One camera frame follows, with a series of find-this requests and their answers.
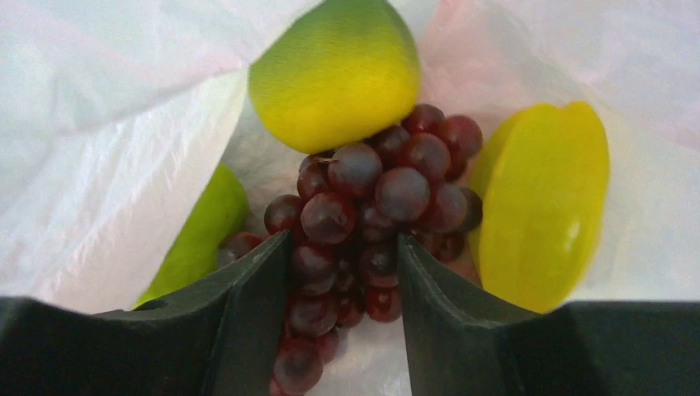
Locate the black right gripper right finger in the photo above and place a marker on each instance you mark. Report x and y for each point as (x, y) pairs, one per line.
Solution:
(462, 340)

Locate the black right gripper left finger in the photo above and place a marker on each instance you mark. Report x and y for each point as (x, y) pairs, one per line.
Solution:
(217, 336)

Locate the purple fake grapes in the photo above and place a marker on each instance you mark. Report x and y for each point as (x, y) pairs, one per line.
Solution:
(349, 208)

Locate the yellow fake fruit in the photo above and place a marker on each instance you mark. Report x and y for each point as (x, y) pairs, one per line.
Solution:
(543, 179)

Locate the pink plastic bag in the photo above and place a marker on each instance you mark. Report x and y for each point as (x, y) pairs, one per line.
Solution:
(114, 115)

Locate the green fake fruit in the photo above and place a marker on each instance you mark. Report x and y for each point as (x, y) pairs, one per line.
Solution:
(221, 210)

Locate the yellow green fake mango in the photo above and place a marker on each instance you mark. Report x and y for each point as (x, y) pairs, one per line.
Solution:
(341, 72)

